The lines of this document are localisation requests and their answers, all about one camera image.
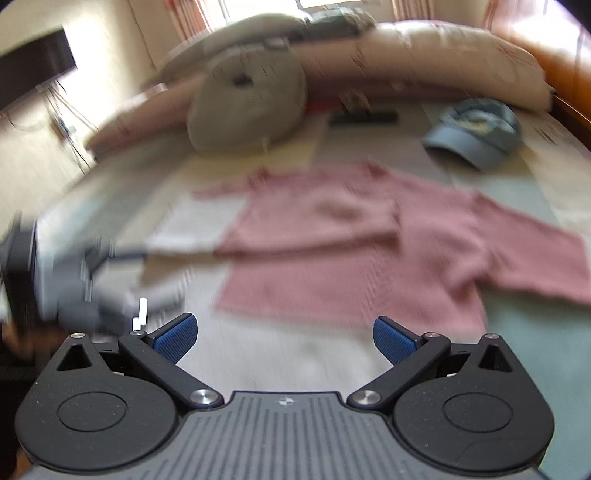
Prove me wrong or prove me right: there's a black wall cable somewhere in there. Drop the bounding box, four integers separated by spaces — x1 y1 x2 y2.
46 80 93 174

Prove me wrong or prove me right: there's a black wall television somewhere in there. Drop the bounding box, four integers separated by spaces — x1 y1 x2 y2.
0 28 75 112

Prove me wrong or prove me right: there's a black phone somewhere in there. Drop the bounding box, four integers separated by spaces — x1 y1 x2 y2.
329 111 399 125

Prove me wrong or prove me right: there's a grey cat-face cushion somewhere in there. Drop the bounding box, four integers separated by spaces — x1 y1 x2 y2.
186 46 308 154

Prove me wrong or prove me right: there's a wooden bed headboard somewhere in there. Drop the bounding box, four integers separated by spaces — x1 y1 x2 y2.
489 0 591 153

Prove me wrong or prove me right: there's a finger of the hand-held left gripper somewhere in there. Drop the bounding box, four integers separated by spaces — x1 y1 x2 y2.
92 247 151 266
115 284 185 312

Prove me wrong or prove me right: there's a folded floral quilt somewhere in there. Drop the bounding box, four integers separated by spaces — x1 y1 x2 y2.
85 21 555 160

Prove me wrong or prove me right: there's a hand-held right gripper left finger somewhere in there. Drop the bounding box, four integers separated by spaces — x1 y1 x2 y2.
55 313 222 412

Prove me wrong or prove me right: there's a grey patterned pillow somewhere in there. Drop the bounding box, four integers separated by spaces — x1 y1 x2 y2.
143 14 315 88

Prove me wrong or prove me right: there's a window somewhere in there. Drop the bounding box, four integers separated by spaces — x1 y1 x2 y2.
217 0 398 14

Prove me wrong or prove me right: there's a pink and white sweater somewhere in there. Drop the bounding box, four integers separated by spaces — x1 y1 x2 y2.
139 159 589 330

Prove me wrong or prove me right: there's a grey-green folded garment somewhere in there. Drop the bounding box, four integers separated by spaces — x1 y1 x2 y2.
307 7 377 35

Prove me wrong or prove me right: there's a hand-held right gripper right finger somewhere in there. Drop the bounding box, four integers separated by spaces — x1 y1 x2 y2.
346 318 529 409

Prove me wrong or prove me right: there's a blue baseball cap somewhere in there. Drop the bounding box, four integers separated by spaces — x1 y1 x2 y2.
422 98 522 172

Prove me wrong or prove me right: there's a pink patterned curtain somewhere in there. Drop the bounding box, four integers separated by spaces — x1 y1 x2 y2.
166 0 227 38
390 0 437 21

